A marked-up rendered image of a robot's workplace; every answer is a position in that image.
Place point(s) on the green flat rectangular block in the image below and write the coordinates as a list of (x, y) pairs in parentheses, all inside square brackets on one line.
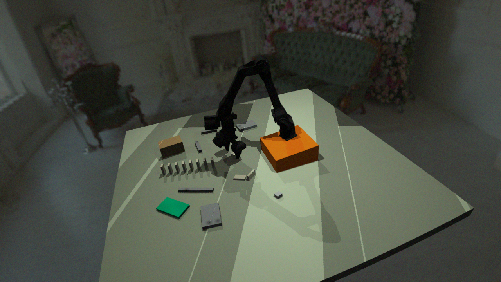
[(173, 207)]

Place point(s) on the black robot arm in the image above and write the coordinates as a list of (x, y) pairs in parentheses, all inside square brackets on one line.
[(258, 66)]

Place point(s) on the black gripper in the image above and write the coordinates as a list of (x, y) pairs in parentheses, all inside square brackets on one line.
[(237, 146)]

